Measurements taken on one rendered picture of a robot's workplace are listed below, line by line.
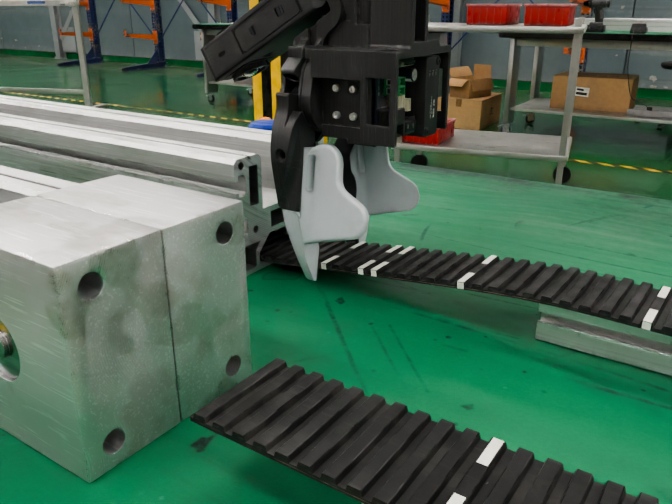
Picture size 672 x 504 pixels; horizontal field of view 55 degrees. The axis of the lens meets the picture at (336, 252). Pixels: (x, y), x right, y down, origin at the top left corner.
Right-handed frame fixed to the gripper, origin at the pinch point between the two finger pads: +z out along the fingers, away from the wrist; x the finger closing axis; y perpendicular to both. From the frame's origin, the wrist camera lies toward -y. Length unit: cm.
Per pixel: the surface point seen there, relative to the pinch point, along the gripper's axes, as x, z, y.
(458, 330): -3.0, 1.9, 11.5
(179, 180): -3.4, -4.1, -10.8
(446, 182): 27.9, 2.2, -3.5
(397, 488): -20.3, -1.7, 16.8
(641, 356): -1.5, 1.3, 21.3
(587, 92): 473, 49, -93
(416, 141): 271, 54, -130
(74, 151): -4.4, -5.2, -21.7
